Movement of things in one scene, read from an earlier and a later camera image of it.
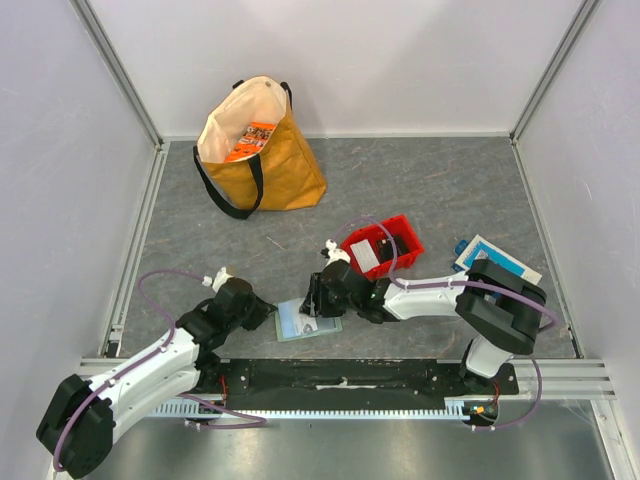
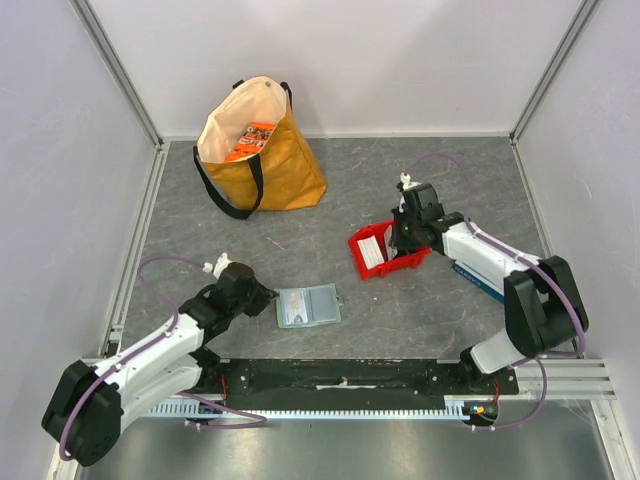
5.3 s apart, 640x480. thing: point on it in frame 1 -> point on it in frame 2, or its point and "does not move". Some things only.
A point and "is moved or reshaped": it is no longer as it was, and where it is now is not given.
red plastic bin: x=399 y=227 is moved or reshaped
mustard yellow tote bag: x=252 y=153 does not move
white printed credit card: x=292 y=321 is moved or reshaped
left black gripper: x=261 y=309 -> x=264 y=296
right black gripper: x=317 y=298 -> x=400 y=236
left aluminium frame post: x=120 y=69 does not move
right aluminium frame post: x=585 y=14 does not move
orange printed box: x=252 y=142 does not move
